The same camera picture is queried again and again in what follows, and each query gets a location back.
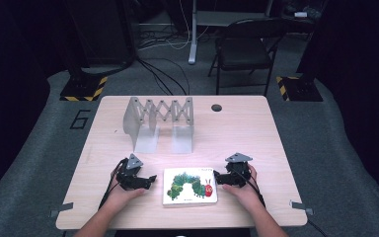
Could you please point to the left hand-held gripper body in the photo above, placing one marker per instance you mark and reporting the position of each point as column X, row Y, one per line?
column 130, row 177

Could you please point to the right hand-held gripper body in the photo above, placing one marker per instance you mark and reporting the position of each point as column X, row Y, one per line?
column 239, row 173

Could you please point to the white caterpillar picture book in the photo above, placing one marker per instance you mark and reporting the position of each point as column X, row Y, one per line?
column 189, row 186

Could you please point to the grey expandable metal book rack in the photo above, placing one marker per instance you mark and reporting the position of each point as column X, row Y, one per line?
column 159, row 113

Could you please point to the person's left hand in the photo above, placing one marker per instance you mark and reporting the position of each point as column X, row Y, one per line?
column 125, row 196

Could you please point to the person's right hand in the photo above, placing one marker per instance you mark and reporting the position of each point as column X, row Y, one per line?
column 245, row 194

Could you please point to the person's dark clothing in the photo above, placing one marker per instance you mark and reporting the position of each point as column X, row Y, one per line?
column 184, row 233

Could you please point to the black stand with striped base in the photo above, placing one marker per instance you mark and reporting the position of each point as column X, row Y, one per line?
column 82, row 87
column 297, row 89

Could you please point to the black folding chair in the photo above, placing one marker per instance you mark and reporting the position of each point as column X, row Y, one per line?
column 243, row 49

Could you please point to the black cabinet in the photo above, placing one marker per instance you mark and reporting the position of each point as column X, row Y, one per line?
column 105, row 33

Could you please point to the dark curtain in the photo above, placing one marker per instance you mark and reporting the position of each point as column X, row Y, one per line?
column 6, row 82
column 365, row 82

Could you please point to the small white device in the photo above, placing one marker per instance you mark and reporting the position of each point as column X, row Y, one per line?
column 300, row 14

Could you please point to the white desk frame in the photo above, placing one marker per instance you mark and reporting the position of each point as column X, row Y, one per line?
column 192, row 39

